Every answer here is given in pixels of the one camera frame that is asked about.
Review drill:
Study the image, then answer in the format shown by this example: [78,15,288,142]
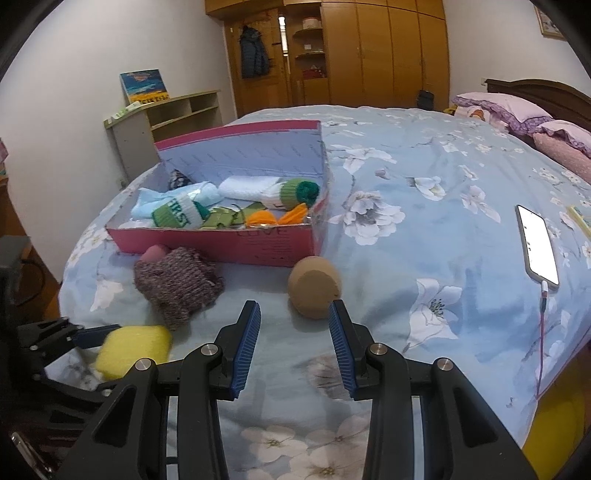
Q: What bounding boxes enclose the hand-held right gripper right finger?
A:
[329,299,539,480]

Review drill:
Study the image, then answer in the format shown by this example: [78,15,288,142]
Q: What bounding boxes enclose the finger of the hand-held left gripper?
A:
[39,368,123,417]
[16,318,122,366]

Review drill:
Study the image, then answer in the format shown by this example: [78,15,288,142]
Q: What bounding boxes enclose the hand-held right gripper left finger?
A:
[55,300,262,480]

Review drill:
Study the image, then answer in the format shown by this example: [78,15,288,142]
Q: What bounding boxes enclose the yellow sponge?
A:
[95,325,173,382]

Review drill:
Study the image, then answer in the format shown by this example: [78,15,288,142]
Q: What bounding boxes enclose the red cardboard box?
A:
[105,120,334,268]

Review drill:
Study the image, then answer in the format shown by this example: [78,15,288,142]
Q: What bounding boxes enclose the olive green cloth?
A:
[198,205,250,230]

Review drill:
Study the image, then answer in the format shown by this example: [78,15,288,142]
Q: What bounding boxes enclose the green and white sock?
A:
[151,196,209,230]

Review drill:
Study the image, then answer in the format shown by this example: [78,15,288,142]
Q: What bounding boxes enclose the white towel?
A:
[218,175,283,202]

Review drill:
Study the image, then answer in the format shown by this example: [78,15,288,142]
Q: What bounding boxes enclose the pink soft ball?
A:
[141,244,172,264]

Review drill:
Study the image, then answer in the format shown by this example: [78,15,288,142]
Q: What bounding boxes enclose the purple knit cloth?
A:
[134,247,226,331]

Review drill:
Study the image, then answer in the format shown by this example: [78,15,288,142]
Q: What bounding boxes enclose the wooden cabinet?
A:
[0,180,61,319]

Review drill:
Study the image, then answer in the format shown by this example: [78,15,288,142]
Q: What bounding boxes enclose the grey shelf desk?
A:
[104,90,223,184]

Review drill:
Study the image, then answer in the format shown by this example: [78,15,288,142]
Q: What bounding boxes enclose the white smartphone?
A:
[516,204,560,289]

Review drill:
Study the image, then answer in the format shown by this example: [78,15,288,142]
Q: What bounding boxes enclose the blue floral blanket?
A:
[60,105,591,480]

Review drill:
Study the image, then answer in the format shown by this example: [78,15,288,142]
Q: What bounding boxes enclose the person's yellow clothing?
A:
[522,392,591,480]

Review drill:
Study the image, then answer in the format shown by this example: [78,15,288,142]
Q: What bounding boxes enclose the green and white packet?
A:
[107,102,142,122]

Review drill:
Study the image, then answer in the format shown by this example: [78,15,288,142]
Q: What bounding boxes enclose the wooden door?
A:
[228,9,292,121]

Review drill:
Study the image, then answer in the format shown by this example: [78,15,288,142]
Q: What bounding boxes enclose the blue and yellow painting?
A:
[120,69,171,105]

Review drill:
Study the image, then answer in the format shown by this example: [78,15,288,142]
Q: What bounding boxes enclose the cartoon print pillow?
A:
[457,106,491,123]

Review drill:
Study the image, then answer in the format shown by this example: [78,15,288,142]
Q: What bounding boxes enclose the purple ruffled pillow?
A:
[533,120,591,158]
[451,91,555,135]

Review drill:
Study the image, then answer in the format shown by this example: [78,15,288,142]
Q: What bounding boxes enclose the pink dotted pillow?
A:
[536,137,591,186]

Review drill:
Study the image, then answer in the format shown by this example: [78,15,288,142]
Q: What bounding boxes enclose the dark hanging jacket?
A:
[239,25,271,79]

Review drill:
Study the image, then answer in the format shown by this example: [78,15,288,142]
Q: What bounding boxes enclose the wooden wardrobe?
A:
[205,0,451,119]

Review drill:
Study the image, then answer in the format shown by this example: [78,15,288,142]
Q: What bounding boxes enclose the dark wooden headboard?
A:
[485,78,591,122]

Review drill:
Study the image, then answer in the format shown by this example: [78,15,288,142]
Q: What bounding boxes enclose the framed wedding photo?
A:
[534,4,568,40]

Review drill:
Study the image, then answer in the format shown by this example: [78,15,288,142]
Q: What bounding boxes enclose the pink charging cable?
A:
[534,281,553,400]

